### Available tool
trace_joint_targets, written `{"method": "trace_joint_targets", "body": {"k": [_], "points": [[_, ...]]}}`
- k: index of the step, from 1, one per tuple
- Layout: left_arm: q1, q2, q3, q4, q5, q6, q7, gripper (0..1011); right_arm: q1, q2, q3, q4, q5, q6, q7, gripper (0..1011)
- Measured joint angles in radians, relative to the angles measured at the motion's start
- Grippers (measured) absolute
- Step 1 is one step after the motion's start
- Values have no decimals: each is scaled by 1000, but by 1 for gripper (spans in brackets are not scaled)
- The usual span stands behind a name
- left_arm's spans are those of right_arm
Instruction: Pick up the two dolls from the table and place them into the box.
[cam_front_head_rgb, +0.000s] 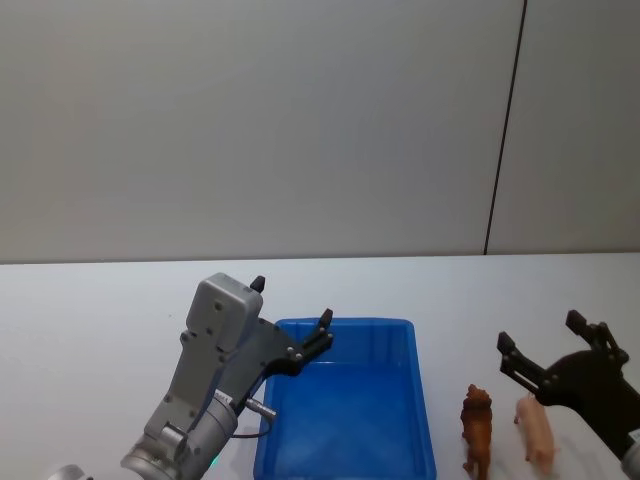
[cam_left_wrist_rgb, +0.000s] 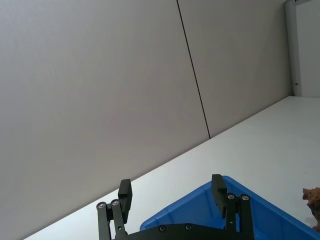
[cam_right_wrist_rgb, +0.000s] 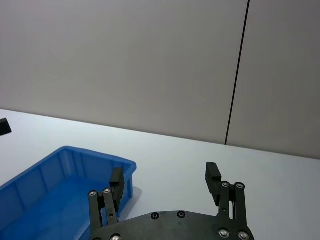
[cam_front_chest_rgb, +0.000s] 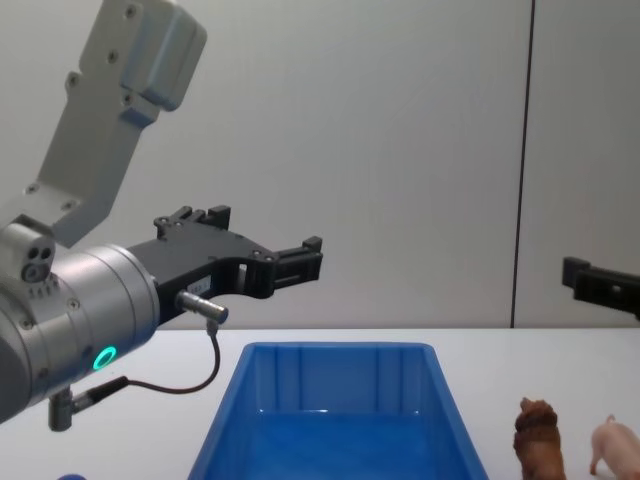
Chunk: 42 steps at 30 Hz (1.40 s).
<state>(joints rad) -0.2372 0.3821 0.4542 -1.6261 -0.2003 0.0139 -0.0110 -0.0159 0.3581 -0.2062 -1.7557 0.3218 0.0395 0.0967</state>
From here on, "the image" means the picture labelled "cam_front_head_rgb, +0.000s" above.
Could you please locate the blue plastic bin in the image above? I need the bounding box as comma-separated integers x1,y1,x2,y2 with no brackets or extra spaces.
253,317,438,480

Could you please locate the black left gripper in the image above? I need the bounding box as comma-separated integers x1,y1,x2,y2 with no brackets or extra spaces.
214,275,336,413

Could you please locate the pink pig toy figure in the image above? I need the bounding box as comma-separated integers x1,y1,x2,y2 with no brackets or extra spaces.
514,394,561,474

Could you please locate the thin dark cable silver plug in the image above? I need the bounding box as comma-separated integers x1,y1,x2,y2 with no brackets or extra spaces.
231,397,279,441

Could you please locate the brown lion toy figure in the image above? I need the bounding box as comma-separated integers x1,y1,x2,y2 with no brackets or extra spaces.
460,383,494,480

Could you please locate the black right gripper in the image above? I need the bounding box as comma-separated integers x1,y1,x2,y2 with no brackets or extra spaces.
496,309,640,460

